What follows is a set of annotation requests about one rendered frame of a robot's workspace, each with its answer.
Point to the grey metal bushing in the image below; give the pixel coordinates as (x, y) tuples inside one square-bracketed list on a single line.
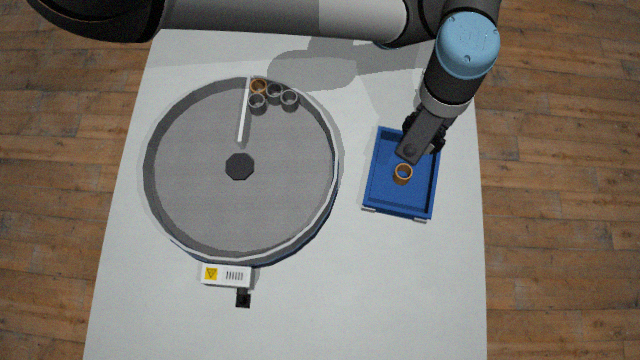
[(274, 88)]

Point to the bronze bushing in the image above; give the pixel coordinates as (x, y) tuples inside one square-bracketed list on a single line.
[(257, 84), (407, 169)]

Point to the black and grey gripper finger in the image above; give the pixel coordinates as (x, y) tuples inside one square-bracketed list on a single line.
[(405, 126), (435, 148)]

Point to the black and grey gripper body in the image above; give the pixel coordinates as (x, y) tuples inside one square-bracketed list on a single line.
[(442, 131)]

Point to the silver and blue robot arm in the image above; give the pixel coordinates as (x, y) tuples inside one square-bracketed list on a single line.
[(466, 47)]

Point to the grey metal sleeve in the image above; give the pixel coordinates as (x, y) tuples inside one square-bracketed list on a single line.
[(257, 98), (289, 95)]

